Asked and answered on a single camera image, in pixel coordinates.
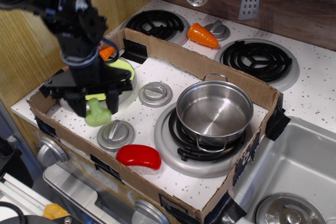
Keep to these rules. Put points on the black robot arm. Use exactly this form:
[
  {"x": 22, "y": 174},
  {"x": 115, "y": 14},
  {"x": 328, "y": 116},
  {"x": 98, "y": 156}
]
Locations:
[{"x": 79, "y": 30}]

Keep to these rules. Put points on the orange toy carrot with stem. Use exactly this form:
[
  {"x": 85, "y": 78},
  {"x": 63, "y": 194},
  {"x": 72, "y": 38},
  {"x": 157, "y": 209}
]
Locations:
[{"x": 106, "y": 53}]

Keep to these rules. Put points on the yellow crumpled object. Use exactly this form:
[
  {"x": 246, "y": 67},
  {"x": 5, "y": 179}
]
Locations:
[{"x": 54, "y": 211}]

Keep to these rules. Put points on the silver oven knob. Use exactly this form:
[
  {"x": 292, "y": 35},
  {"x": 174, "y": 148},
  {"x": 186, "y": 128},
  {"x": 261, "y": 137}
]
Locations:
[
  {"x": 145, "y": 212},
  {"x": 50, "y": 153}
]

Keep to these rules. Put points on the black burner front right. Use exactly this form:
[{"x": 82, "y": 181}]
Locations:
[{"x": 181, "y": 154}]

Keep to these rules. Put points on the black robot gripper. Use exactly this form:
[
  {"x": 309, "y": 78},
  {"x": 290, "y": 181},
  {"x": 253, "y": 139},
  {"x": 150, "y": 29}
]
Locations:
[{"x": 73, "y": 84}]

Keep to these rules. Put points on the silver stove knob centre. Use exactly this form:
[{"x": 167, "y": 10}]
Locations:
[{"x": 155, "y": 94}]

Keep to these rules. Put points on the silver stove knob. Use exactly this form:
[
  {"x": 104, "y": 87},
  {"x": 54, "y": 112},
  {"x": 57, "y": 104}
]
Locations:
[
  {"x": 155, "y": 94},
  {"x": 115, "y": 134},
  {"x": 218, "y": 30}
]

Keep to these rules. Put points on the black burner back right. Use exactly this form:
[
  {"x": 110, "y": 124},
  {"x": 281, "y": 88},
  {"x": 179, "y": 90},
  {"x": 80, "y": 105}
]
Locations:
[{"x": 265, "y": 60}]

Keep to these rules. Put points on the silver oven knob right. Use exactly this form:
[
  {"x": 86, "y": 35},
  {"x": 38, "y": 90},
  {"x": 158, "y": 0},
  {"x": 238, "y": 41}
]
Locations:
[{"x": 145, "y": 212}]

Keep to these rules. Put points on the silver sink drain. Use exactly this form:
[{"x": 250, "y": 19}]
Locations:
[{"x": 287, "y": 208}]

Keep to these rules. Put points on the silver stove knob front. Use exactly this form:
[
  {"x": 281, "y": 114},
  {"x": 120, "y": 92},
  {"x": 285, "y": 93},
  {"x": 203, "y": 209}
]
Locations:
[{"x": 115, "y": 134}]

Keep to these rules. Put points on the black burner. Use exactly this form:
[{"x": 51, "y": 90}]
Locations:
[
  {"x": 181, "y": 154},
  {"x": 161, "y": 24},
  {"x": 265, "y": 60}
]

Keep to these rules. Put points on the red toy sushi piece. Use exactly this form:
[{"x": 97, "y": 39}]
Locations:
[{"x": 140, "y": 158}]

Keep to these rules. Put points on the small stainless steel pot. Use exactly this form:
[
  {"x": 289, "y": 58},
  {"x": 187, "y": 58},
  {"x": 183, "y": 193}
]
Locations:
[{"x": 214, "y": 112}]

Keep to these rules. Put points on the grey toy sink basin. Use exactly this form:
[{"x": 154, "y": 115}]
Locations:
[{"x": 300, "y": 161}]

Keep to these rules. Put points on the black burner back left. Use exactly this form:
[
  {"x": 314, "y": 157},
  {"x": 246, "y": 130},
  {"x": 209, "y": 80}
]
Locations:
[{"x": 161, "y": 24}]

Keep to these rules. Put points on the silver stove knob back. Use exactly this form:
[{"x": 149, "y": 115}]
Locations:
[{"x": 218, "y": 30}]

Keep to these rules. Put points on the green toy broccoli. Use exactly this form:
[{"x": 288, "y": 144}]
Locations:
[{"x": 97, "y": 116}]

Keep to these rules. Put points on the hanging metal spatula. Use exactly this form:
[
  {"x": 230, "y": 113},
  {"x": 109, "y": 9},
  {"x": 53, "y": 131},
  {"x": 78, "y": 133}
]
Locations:
[{"x": 249, "y": 9}]

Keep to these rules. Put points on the silver oven knob left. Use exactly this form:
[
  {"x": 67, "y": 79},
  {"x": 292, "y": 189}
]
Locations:
[{"x": 50, "y": 153}]

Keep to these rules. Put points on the grey oven door handle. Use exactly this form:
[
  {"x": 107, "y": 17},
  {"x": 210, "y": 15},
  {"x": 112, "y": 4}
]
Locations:
[{"x": 86, "y": 198}]

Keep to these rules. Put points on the light green toy plate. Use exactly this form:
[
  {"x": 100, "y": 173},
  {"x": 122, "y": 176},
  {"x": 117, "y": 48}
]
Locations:
[{"x": 123, "y": 65}]

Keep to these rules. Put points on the brown cardboard fence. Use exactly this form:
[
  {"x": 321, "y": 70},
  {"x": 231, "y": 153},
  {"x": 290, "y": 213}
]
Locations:
[{"x": 179, "y": 68}]

